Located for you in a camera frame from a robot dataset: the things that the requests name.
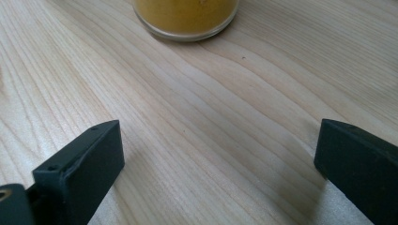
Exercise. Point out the glass jar of yellow powder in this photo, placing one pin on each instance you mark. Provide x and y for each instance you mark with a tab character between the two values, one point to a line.
186	15

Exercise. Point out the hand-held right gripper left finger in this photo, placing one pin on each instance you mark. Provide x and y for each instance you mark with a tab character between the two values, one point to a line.
84	168

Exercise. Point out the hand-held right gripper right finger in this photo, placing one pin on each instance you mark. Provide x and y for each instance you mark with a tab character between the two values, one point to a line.
359	162

